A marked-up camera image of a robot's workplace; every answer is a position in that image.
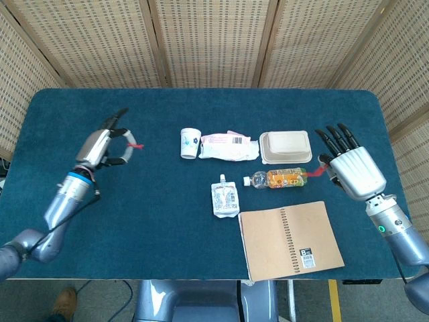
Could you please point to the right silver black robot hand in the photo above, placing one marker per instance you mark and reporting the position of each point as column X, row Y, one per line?
column 358, row 171

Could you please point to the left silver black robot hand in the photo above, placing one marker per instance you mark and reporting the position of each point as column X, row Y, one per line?
column 94, row 147

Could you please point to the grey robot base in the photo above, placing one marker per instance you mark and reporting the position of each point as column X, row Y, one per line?
column 201, row 302

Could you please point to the orange label plastic bottle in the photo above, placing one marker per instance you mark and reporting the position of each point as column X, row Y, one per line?
column 285, row 179

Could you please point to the beige lunch box container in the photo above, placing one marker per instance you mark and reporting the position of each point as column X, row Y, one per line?
column 288, row 144

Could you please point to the blue table cloth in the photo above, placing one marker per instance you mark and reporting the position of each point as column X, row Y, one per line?
column 167, row 110

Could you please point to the white paper cup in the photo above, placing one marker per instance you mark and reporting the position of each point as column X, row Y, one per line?
column 189, row 144

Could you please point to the brown spiral notebook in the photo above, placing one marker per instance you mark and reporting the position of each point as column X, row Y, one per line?
column 268, row 241

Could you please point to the white wet wipes pack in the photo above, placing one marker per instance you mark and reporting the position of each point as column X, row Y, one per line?
column 224, row 147

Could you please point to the white spout pouch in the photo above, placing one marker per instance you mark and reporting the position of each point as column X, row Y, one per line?
column 224, row 201

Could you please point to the white table leg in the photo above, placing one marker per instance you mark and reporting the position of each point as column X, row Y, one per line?
column 291, row 298

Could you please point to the brown shoe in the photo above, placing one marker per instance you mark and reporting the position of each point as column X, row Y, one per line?
column 65, row 300

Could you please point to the woven bamboo folding screen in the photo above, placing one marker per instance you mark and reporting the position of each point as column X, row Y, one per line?
column 214, row 40

